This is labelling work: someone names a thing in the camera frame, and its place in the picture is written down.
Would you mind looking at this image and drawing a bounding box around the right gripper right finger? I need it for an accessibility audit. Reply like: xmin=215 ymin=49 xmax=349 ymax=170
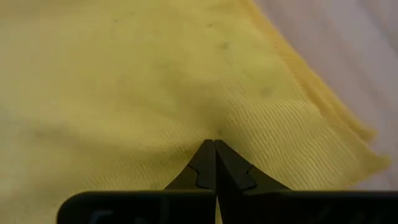
xmin=213 ymin=139 xmax=398 ymax=224

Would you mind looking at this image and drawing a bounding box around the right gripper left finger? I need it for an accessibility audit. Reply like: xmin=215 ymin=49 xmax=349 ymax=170
xmin=57 ymin=139 xmax=217 ymax=224

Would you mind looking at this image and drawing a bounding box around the yellow microfiber towel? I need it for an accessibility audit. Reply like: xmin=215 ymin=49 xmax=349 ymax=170
xmin=0 ymin=0 xmax=391 ymax=224

